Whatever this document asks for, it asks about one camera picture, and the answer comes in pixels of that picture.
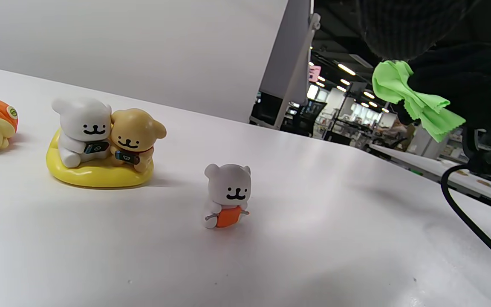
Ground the person's left hand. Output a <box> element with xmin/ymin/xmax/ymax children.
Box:
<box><xmin>356</xmin><ymin>0</ymin><xmax>480</xmax><ymax>61</ymax></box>

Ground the person's right hand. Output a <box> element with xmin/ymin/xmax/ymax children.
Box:
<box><xmin>407</xmin><ymin>41</ymin><xmax>491</xmax><ymax>130</ymax></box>

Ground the green dusting cloth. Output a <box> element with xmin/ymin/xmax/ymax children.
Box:
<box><xmin>372</xmin><ymin>60</ymin><xmax>467</xmax><ymax>143</ymax></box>

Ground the small orange white ornament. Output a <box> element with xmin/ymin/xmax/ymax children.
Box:
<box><xmin>203</xmin><ymin>163</ymin><xmax>252</xmax><ymax>230</ymax></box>

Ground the yellow ring dogs ornament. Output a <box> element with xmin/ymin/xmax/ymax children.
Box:
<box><xmin>46</xmin><ymin>97</ymin><xmax>168</xmax><ymax>189</ymax></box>

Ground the row of ceiling lights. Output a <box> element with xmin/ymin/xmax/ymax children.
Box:
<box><xmin>307</xmin><ymin>62</ymin><xmax>392</xmax><ymax>114</ymax></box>

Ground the long white table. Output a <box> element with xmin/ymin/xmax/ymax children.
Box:
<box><xmin>368</xmin><ymin>144</ymin><xmax>491</xmax><ymax>210</ymax></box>

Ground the large white backdrop board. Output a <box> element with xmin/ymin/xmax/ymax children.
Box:
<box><xmin>0</xmin><ymin>0</ymin><xmax>312</xmax><ymax>125</ymax></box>

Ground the black cable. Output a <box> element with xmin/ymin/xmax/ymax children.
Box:
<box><xmin>441</xmin><ymin>164</ymin><xmax>491</xmax><ymax>276</ymax></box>

